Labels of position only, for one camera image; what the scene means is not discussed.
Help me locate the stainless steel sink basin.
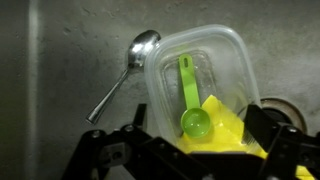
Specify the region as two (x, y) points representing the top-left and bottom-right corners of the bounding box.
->
(0, 0), (320, 180)

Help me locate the green measuring spoon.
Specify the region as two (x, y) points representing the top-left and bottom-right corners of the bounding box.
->
(178, 54), (211, 138)

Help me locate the sink drain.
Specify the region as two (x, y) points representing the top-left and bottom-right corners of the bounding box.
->
(261, 98), (307, 133)

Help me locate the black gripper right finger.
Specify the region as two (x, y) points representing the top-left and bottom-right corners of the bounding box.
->
(242, 104), (282, 152)

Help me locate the small clear plastic lunchbox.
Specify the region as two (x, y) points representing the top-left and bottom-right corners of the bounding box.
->
(144, 25), (260, 152)

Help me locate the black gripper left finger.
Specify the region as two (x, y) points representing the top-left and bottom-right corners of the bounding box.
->
(133, 104), (147, 128)

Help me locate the yellow glove in sink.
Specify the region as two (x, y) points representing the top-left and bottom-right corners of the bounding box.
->
(178, 96), (320, 180)

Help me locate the metal spoon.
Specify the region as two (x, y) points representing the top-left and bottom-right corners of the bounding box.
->
(86, 30), (161, 125)

